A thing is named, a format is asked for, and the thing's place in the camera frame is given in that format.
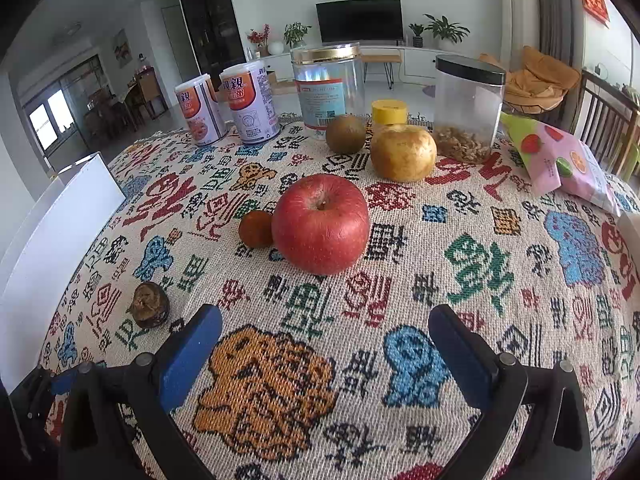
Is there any small wooden stool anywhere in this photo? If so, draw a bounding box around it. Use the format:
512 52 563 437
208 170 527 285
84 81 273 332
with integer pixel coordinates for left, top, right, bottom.
361 54 402 88

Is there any red wall hanging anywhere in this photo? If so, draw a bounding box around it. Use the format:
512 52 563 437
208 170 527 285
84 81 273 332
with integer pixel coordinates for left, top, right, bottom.
582 0 610 24

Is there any pink fruit snack bag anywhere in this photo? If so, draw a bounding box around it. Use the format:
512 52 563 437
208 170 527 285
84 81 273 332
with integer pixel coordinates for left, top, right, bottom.
500 113 620 217

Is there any dark mangosteen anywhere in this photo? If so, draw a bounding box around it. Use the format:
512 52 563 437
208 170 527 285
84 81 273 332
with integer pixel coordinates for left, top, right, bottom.
127 282 169 328

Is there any wooden chair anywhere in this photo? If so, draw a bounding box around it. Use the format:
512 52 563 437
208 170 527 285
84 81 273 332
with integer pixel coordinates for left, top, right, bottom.
570 70 639 174

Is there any red flower vase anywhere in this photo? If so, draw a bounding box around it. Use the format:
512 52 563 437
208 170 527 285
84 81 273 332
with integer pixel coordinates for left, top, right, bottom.
247 24 270 56

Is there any white foam box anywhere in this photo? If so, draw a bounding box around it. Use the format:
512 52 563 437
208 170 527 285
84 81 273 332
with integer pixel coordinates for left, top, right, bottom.
0 153 125 391

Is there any black television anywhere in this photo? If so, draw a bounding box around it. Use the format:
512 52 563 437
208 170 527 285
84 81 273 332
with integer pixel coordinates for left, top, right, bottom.
316 0 405 44

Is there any black glass cabinet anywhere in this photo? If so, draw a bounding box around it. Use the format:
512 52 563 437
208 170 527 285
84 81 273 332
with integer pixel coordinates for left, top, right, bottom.
180 0 245 86

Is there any orange label can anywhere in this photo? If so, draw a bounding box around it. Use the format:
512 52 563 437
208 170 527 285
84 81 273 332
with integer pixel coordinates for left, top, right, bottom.
175 74 228 146
220 60 280 144

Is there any gold lid clear jar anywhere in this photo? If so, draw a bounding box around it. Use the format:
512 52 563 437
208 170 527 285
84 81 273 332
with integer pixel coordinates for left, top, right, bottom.
291 42 364 139

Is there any covered standing air conditioner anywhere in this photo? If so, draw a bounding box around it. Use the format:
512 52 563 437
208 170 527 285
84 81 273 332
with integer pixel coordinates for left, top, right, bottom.
500 0 540 72

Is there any black lid clear jar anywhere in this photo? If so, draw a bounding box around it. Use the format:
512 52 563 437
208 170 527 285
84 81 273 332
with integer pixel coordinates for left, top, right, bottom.
433 54 506 164

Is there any patterned woven tablecloth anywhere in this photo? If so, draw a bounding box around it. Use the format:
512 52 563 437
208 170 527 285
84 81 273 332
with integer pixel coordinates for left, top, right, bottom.
39 114 639 479

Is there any yellow pear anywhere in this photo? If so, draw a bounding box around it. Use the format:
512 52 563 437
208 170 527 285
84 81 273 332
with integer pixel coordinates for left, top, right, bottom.
370 125 437 183

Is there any white tv cabinet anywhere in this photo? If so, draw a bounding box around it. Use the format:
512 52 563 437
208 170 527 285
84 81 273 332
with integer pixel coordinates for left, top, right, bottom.
259 45 442 86

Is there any small dark red fruit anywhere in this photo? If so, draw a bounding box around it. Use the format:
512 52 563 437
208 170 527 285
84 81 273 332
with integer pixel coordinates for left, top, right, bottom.
239 210 272 248

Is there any red apple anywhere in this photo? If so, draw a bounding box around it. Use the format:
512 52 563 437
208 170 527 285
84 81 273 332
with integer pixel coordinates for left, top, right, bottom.
271 174 370 275

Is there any grey curtain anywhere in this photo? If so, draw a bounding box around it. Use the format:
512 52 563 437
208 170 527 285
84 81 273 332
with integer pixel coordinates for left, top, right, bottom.
539 0 584 70

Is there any right orange label can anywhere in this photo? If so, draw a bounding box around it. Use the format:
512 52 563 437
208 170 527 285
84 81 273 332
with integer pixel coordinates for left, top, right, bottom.
220 60 280 144

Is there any brown kiwi fruit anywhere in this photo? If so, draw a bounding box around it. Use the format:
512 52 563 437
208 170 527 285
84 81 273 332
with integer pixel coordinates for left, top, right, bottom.
326 115 366 155

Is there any potted green plant left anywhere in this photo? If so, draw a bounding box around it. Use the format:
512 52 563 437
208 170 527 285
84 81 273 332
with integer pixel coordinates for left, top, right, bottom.
283 22 311 50

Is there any small yellow lid jar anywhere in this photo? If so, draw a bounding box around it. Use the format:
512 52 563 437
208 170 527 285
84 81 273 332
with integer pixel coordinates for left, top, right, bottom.
371 99 409 126

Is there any left orange label can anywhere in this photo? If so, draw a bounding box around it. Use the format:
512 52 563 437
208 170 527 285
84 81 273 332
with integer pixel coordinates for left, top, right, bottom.
175 74 228 146

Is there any orange cushion chair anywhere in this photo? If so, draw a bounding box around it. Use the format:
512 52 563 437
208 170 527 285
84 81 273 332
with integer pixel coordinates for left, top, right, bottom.
503 46 580 115

